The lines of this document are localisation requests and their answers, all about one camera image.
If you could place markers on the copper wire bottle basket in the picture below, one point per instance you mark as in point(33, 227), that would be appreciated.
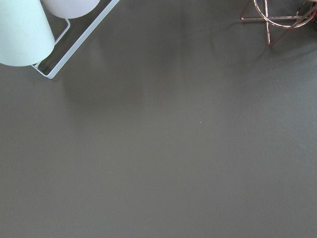
point(306, 13)

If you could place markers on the pale pink cup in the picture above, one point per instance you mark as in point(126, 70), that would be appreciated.
point(70, 9)

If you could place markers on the mint green cup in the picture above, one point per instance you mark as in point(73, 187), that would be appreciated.
point(25, 34)

